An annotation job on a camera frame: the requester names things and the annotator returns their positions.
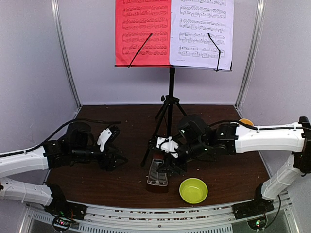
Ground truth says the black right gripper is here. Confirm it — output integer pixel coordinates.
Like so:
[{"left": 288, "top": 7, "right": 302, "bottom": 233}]
[{"left": 156, "top": 139, "right": 208, "bottom": 176}]

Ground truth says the wooden metronome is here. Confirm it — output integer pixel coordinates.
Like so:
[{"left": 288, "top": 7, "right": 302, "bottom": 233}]
[{"left": 146, "top": 154, "right": 169, "bottom": 194}]

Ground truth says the black perforated music stand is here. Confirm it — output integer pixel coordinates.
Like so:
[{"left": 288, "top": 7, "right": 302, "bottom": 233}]
[{"left": 114, "top": 60, "right": 234, "bottom": 167}]

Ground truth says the red sheet music paper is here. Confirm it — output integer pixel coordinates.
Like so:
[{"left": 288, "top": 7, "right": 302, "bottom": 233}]
[{"left": 115, "top": 0, "right": 172, "bottom": 67}]

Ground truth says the white sheet music paper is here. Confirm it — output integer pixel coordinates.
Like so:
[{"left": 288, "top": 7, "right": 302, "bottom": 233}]
[{"left": 170, "top": 0, "right": 234, "bottom": 71}]

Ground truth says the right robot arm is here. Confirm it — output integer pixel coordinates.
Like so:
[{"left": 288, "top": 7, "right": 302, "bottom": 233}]
[{"left": 156, "top": 115, "right": 311, "bottom": 215}]

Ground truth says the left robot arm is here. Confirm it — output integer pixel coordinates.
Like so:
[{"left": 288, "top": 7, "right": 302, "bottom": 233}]
[{"left": 0, "top": 122, "right": 128, "bottom": 216}]

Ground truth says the green bowl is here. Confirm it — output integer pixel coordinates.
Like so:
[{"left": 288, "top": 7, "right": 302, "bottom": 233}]
[{"left": 179, "top": 178, "right": 208, "bottom": 204}]

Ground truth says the white patterned mug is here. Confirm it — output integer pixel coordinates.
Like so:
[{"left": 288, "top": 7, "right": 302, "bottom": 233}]
[{"left": 239, "top": 118, "right": 254, "bottom": 126}]

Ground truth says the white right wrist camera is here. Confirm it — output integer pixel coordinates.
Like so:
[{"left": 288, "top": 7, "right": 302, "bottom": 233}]
[{"left": 148, "top": 136, "right": 179, "bottom": 158}]

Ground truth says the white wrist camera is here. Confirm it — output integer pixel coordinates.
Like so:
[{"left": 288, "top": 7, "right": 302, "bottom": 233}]
[
  {"left": 97, "top": 125, "right": 120, "bottom": 152},
  {"left": 148, "top": 136, "right": 179, "bottom": 158}
]

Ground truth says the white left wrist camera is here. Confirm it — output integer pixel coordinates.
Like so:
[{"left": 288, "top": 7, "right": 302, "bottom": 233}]
[{"left": 97, "top": 125, "right": 120, "bottom": 152}]

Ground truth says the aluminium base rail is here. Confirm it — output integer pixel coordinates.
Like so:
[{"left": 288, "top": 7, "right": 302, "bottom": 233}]
[{"left": 19, "top": 191, "right": 302, "bottom": 233}]

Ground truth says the left aluminium frame post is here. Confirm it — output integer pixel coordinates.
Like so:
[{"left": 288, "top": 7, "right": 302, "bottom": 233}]
[{"left": 51, "top": 0, "right": 82, "bottom": 108}]

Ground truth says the aluminium frame post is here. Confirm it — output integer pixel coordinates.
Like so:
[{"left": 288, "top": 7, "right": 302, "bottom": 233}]
[
  {"left": 235, "top": 0, "right": 266, "bottom": 113},
  {"left": 51, "top": 0, "right": 82, "bottom": 108}
]

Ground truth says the right aluminium frame post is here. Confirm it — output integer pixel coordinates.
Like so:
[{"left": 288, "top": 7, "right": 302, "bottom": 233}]
[{"left": 235, "top": 0, "right": 266, "bottom": 113}]

